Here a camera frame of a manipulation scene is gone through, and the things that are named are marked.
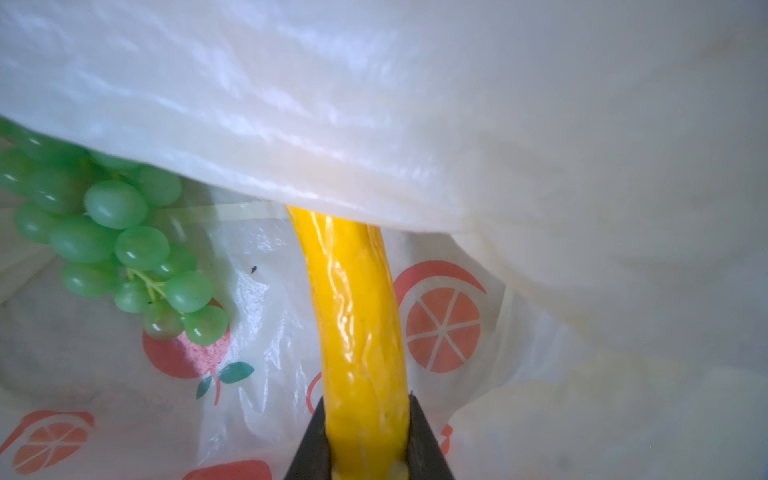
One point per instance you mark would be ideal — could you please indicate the fake yellow banana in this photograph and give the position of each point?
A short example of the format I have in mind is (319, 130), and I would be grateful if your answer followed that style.
(366, 400)

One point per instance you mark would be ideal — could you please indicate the fake green grapes bunch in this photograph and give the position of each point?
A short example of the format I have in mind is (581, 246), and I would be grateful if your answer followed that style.
(96, 211)

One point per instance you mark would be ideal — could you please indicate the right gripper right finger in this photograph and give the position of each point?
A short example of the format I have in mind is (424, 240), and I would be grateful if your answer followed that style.
(424, 458)

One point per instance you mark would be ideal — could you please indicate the cream plastic shopping bag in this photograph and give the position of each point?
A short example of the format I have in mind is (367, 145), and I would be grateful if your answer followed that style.
(572, 194)

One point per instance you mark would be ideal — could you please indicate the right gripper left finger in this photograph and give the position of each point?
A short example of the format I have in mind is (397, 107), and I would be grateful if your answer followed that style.
(312, 460)

